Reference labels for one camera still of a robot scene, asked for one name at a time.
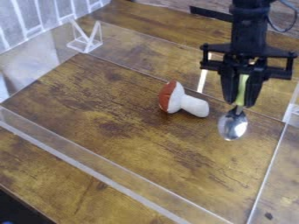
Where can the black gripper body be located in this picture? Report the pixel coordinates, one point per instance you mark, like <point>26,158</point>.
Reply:
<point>246,54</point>

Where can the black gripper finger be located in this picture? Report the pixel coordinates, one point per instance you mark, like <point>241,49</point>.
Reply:
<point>228,82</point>
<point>253,85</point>

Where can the green handled metal spoon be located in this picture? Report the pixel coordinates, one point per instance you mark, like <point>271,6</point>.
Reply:
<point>233,122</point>

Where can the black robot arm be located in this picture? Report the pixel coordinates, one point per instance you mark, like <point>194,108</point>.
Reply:
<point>250,3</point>

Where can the red white toy mushroom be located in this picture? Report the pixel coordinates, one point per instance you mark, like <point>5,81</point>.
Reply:
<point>173,99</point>

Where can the black strip on floor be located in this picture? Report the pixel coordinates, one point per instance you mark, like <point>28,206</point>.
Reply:
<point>209,13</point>

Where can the clear acrylic right barrier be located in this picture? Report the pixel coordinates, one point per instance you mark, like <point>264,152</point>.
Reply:
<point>276,204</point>

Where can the clear acrylic barrier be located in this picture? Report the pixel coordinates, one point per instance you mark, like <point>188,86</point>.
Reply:
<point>276,204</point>
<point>165,202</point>

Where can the clear acrylic front barrier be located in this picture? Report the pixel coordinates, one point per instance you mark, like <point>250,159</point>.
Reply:
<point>165,202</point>

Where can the clear acrylic triangle bracket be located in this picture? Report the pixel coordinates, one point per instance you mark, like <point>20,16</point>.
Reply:
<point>85,43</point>

